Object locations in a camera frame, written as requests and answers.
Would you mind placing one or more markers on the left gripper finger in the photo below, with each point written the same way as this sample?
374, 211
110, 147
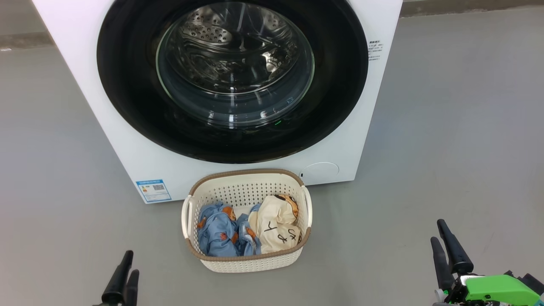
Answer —
132, 291
117, 284

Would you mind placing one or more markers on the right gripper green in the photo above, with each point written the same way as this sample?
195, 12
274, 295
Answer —
497, 291

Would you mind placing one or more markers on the blue printed garment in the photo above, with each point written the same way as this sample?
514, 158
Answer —
219, 236

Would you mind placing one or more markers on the cream cartoon print garment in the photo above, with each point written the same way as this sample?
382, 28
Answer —
274, 221

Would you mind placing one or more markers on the black round glass washer door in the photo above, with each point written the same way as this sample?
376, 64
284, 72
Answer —
127, 106

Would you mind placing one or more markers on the white front-load washing machine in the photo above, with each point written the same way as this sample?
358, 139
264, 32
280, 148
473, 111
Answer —
85, 106

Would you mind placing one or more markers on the blue energy label sticker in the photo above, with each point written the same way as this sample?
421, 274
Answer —
154, 190

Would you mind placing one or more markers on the cream perforated laundry basket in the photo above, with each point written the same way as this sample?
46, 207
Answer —
246, 187

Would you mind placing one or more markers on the small black text sticker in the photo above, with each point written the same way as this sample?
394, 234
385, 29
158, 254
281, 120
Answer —
375, 50

